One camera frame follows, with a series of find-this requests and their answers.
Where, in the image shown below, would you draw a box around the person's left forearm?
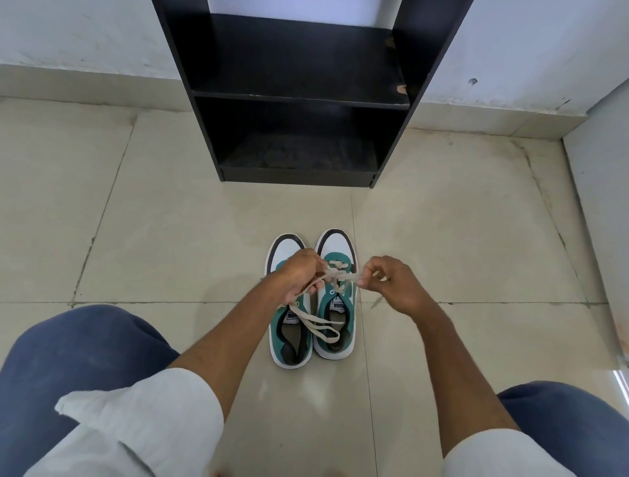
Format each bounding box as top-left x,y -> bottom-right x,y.
167,281 -> 295,424

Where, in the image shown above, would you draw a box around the cream shoelace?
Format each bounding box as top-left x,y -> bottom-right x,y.
275,260 -> 390,345

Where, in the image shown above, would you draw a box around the white shirt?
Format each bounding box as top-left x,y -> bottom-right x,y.
24,366 -> 581,477

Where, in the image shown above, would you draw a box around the black wooden shelf unit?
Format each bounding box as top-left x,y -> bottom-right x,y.
151,0 -> 475,189

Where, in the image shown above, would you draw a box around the blue trousers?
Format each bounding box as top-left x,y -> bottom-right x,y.
0,304 -> 629,477

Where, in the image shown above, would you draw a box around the person's left hand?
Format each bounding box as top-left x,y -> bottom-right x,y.
271,248 -> 330,301

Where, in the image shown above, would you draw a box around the teal and white sneaker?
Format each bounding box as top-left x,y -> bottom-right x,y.
266,234 -> 314,369
313,228 -> 361,361

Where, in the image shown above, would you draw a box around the person's right hand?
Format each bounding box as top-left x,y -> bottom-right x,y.
360,256 -> 434,318

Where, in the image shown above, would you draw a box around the person's right forearm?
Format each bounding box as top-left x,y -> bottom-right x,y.
406,301 -> 523,459

